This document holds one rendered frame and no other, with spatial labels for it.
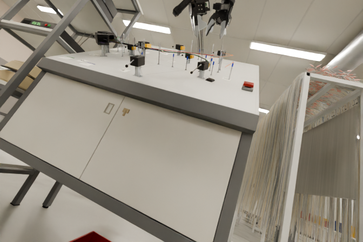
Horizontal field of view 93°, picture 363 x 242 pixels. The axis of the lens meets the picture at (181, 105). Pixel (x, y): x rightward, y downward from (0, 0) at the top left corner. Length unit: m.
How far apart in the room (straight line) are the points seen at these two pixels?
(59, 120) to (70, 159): 0.22
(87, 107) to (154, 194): 0.52
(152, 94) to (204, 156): 0.34
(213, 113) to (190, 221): 0.38
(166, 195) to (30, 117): 0.79
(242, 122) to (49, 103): 0.94
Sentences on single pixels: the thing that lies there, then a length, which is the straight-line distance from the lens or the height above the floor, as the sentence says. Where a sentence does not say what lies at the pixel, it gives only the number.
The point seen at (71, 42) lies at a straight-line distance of 1.52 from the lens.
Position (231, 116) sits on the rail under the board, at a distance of 0.68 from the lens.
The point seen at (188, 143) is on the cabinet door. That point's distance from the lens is 0.69.
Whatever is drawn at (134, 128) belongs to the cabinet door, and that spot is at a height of 0.67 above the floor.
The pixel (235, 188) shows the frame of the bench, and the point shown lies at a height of 0.60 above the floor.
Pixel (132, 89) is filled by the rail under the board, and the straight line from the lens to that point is 0.81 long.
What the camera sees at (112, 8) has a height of 1.60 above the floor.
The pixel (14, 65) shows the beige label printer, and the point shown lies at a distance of 1.52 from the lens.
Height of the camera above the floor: 0.58
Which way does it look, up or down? 20 degrees up
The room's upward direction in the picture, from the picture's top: 23 degrees clockwise
